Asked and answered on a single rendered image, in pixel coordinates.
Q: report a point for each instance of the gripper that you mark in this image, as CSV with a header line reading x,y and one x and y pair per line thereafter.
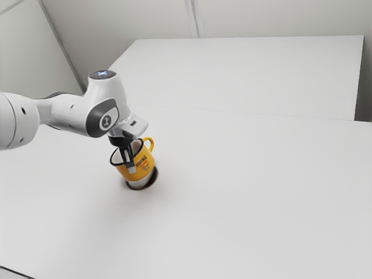
x,y
118,142

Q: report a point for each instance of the yellow mug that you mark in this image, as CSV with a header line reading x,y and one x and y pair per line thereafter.
x,y
141,168

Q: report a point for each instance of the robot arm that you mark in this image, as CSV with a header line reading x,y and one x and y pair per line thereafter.
x,y
72,112

